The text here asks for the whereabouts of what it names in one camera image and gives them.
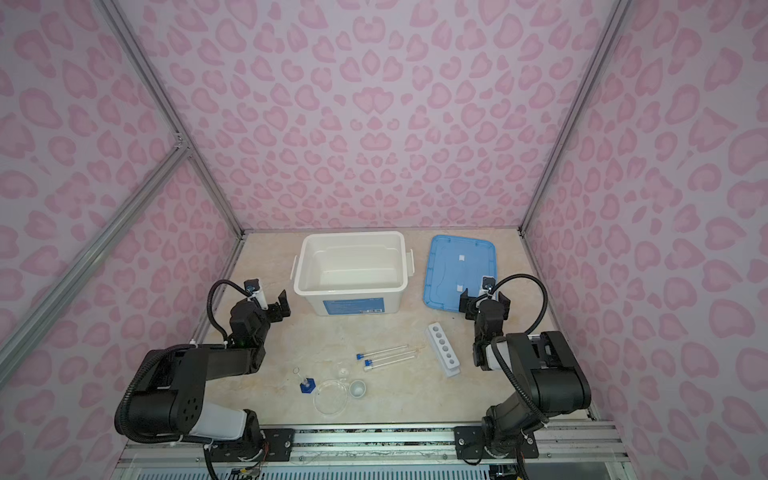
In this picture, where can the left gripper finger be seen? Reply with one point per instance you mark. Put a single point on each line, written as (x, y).
(283, 304)
(272, 313)

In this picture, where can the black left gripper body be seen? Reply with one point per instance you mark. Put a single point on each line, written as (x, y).
(275, 308)

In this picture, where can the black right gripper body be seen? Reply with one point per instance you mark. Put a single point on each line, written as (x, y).
(486, 305)

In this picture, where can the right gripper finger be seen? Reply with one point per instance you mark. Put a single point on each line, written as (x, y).
(505, 302)
(464, 300)

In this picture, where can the blue capped test tube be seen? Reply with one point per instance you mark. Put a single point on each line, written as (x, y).
(381, 352)
(371, 364)

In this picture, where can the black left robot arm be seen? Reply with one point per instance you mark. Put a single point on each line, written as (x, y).
(165, 401)

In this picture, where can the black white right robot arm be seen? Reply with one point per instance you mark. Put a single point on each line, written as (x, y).
(546, 378)

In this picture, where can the blue plastic bin lid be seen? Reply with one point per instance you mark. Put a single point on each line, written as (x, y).
(456, 264)

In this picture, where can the white test tube rack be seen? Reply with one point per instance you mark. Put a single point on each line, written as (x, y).
(442, 347)

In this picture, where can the white plastic storage bin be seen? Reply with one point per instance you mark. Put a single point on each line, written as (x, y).
(358, 273)

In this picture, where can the small cylinder blue hexagonal base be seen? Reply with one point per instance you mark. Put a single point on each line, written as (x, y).
(306, 384)

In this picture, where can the clear glass petri dish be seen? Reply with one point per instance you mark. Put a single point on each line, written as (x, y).
(330, 398)

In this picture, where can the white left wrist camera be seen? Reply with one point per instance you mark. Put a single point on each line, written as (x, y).
(255, 293)

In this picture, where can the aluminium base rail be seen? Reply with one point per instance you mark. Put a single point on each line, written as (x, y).
(403, 444)

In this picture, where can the diagonal aluminium frame bar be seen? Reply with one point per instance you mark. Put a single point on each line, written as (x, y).
(40, 319)

